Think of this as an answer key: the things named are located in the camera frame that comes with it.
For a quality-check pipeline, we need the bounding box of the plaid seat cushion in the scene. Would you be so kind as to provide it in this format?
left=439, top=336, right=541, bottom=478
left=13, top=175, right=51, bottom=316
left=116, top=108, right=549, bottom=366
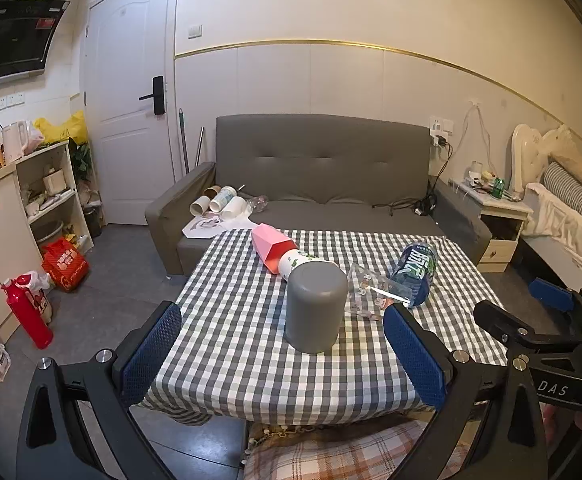
left=243, top=417, right=472, bottom=480

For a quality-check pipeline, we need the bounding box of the bed with white sheet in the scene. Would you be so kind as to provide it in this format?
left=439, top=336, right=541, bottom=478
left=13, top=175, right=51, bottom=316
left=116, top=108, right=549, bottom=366
left=513, top=160, right=582, bottom=308

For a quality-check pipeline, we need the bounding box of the red thermos flask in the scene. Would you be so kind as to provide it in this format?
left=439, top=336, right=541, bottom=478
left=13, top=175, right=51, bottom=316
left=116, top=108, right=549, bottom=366
left=2, top=275, right=54, bottom=350

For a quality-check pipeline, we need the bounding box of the printed paper sheet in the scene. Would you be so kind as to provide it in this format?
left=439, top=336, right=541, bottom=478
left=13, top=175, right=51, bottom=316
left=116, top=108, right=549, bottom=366
left=182, top=212, right=258, bottom=239

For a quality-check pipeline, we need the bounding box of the blue plastic bottle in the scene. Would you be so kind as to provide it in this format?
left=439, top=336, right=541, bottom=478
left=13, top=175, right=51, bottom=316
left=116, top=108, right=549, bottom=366
left=390, top=243, right=440, bottom=308

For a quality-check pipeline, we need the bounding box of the grey sofa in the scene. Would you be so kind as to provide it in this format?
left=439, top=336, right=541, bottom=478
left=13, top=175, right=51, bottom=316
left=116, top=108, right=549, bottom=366
left=144, top=114, right=492, bottom=277

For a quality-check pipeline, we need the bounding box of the white door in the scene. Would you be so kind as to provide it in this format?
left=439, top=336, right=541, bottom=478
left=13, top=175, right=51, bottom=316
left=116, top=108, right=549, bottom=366
left=82, top=0, right=178, bottom=227

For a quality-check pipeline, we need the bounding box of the white electric kettle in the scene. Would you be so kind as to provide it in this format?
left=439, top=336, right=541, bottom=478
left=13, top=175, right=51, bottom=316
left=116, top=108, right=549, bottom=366
left=2, top=120, right=30, bottom=163

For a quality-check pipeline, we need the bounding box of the green mop handle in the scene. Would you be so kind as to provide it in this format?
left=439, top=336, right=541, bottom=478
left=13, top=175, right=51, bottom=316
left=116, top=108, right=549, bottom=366
left=178, top=108, right=190, bottom=173

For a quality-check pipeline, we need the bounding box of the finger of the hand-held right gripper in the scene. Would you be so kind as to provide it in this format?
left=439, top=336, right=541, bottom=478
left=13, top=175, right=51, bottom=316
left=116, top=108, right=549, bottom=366
left=529, top=277, right=582, bottom=328
left=473, top=299, right=582, bottom=358

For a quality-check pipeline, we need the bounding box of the red shopping bag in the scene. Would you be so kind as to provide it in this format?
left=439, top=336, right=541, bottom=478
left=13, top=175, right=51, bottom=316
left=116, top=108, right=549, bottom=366
left=41, top=238, right=92, bottom=293

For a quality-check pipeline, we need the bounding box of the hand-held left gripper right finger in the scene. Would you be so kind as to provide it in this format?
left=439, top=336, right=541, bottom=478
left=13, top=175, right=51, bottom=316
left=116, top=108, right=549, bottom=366
left=383, top=303, right=570, bottom=480

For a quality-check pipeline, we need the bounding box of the black door lock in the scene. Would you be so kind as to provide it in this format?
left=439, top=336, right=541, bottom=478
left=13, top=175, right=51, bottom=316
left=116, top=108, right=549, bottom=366
left=139, top=75, right=166, bottom=115

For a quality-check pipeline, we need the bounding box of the white open shelf unit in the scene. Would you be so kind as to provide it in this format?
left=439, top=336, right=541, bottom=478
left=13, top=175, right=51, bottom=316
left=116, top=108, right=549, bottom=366
left=15, top=140, right=94, bottom=261

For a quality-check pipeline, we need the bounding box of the yellow plastic bag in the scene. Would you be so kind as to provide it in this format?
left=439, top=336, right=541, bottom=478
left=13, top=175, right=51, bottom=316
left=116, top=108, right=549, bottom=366
left=33, top=111, right=89, bottom=147

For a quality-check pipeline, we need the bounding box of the grey checkered tablecloth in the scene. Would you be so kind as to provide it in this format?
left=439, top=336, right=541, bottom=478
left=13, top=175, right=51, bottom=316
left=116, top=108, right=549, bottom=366
left=138, top=228, right=514, bottom=426

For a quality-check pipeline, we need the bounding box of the cream headboard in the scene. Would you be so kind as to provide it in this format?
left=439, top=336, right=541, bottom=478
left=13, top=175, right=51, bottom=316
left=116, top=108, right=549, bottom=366
left=509, top=124, right=579, bottom=196

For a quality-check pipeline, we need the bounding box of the green potted plant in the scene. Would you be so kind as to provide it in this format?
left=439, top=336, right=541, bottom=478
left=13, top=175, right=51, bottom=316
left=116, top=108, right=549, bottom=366
left=70, top=139, right=94, bottom=183

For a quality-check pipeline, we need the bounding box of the grey cup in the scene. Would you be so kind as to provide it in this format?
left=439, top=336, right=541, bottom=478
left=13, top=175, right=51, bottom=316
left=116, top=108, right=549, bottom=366
left=284, top=260, right=349, bottom=354

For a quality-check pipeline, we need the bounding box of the wall socket with charger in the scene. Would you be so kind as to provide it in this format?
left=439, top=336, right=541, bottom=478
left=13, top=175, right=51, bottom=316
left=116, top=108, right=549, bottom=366
left=429, top=115, right=456, bottom=151

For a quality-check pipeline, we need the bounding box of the white printed cup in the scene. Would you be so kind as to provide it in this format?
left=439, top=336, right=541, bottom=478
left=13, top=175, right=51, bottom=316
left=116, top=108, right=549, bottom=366
left=278, top=249, right=336, bottom=281

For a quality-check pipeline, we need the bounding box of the tall white paper cup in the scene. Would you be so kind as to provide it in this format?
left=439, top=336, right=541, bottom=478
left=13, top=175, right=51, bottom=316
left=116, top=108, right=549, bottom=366
left=210, top=186, right=238, bottom=213

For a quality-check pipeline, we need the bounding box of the white cable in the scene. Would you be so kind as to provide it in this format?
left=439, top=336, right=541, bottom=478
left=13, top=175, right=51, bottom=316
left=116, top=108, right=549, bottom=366
left=458, top=101, right=496, bottom=181

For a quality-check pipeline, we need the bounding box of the dark trash bin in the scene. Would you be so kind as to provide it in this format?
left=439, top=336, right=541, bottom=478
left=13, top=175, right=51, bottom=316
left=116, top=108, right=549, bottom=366
left=83, top=206, right=104, bottom=239

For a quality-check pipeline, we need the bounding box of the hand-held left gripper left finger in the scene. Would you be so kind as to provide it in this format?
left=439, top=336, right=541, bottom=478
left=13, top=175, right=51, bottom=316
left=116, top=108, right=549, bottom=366
left=15, top=301, right=182, bottom=480

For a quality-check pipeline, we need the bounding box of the black cable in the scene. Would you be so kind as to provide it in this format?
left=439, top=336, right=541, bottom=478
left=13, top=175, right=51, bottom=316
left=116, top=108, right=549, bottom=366
left=371, top=142, right=454, bottom=217

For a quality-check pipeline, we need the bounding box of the black range hood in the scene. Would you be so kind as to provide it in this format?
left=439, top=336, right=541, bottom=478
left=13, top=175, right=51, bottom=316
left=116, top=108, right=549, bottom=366
left=0, top=0, right=72, bottom=92

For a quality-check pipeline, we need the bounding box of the white nightstand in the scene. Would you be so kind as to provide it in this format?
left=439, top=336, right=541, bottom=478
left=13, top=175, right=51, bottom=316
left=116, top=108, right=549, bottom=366
left=448, top=178, right=535, bottom=274

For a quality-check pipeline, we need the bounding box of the clear plastic box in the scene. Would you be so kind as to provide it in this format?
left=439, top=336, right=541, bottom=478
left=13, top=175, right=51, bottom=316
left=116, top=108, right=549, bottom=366
left=344, top=262, right=416, bottom=322

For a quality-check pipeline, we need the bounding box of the striped pillow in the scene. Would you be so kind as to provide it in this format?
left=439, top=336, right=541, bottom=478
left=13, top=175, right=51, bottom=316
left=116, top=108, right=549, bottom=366
left=542, top=161, right=582, bottom=233

